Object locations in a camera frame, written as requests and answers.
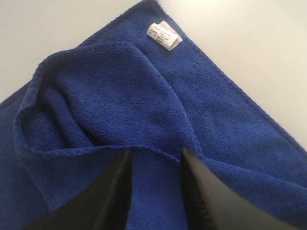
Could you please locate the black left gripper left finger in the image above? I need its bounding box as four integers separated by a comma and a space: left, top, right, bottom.
26, 151, 132, 230

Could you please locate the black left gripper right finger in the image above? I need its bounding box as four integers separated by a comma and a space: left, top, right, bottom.
181, 147, 272, 230

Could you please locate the blue towel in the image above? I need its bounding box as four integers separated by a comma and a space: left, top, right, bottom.
0, 0, 307, 230

